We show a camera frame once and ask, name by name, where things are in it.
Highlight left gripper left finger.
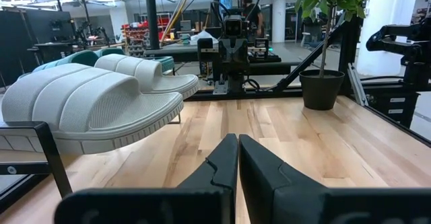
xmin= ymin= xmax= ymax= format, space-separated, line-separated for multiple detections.
xmin=53 ymin=133 xmax=240 ymax=224

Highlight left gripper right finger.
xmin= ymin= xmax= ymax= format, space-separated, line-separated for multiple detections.
xmin=238 ymin=133 xmax=431 ymax=224

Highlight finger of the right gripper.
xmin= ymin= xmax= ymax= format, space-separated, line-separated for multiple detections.
xmin=234 ymin=44 xmax=251 ymax=74
xmin=218 ymin=44 xmax=236 ymax=74

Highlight grey slide sandal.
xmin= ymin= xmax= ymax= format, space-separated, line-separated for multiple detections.
xmin=1 ymin=63 xmax=185 ymax=156
xmin=94 ymin=53 xmax=200 ymax=100

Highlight teal slide sandal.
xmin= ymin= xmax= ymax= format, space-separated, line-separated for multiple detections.
xmin=32 ymin=50 xmax=176 ymax=73
xmin=96 ymin=47 xmax=126 ymax=59

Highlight white plastic bag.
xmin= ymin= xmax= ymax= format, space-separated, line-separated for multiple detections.
xmin=190 ymin=30 xmax=220 ymax=46

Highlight grey desk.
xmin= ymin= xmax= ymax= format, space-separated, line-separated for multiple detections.
xmin=144 ymin=42 xmax=292 ymax=77

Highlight person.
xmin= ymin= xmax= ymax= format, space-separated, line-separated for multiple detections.
xmin=241 ymin=0 xmax=264 ymax=38

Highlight red bin rack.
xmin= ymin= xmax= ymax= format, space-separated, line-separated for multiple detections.
xmin=121 ymin=19 xmax=171 ymax=57

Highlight green potted plant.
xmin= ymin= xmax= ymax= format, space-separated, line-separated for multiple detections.
xmin=290 ymin=0 xmax=385 ymax=111

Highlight black cabinet white labels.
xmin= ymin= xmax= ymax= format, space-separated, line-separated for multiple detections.
xmin=365 ymin=89 xmax=421 ymax=129

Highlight white pillar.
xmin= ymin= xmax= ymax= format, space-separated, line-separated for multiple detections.
xmin=356 ymin=0 xmax=421 ymax=79

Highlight black partition panel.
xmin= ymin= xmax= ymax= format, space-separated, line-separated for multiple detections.
xmin=0 ymin=8 xmax=74 ymax=87

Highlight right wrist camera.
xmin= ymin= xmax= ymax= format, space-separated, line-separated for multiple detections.
xmin=222 ymin=14 xmax=244 ymax=38

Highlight black metal table frame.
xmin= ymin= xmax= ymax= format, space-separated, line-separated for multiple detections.
xmin=0 ymin=13 xmax=431 ymax=215

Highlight black metal post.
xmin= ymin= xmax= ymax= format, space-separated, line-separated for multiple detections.
xmin=143 ymin=0 xmax=162 ymax=50

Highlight wooden shelf black metal frame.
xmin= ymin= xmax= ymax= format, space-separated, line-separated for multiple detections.
xmin=0 ymin=114 xmax=183 ymax=198

